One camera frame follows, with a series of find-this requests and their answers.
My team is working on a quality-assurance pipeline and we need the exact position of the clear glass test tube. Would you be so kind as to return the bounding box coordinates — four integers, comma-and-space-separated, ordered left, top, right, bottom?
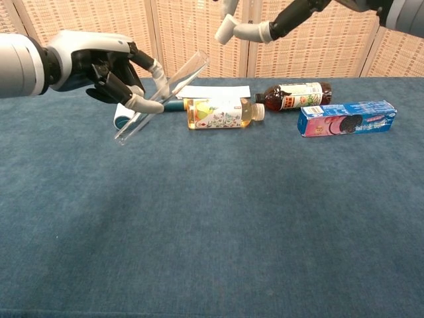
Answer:
114, 49, 211, 146

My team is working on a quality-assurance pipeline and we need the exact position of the white and blue paper card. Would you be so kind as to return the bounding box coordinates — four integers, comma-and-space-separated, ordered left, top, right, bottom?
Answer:
174, 84, 252, 99

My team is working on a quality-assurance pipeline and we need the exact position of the teal lint roller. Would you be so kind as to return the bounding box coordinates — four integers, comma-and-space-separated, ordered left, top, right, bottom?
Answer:
113, 99, 185, 132

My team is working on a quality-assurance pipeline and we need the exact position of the woven bamboo folding screen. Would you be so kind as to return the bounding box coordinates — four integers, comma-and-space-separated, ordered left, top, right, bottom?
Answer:
0, 0, 424, 84

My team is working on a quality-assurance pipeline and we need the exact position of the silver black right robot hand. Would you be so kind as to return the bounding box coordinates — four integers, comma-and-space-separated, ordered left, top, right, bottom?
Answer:
220, 0, 382, 44

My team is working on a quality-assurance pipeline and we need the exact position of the blue cookie box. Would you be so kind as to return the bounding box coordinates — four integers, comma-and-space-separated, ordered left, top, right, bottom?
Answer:
297, 99, 398, 138

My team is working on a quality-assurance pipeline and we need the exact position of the white rubber stopper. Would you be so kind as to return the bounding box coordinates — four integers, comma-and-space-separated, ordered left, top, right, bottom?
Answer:
214, 13, 239, 46

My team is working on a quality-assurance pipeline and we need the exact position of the dark tea bottle black cap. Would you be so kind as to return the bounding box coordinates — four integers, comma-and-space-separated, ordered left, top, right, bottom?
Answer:
254, 81, 333, 113

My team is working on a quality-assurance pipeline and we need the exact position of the yellow tea bottle white cap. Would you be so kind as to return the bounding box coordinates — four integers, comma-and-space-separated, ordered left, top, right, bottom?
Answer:
186, 97, 266, 131

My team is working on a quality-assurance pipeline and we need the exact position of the blue table cloth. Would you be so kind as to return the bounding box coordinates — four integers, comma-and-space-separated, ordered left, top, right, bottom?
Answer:
0, 77, 424, 318

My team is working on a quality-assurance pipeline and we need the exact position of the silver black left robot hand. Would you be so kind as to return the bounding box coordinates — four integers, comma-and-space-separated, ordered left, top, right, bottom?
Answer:
46, 30, 173, 115

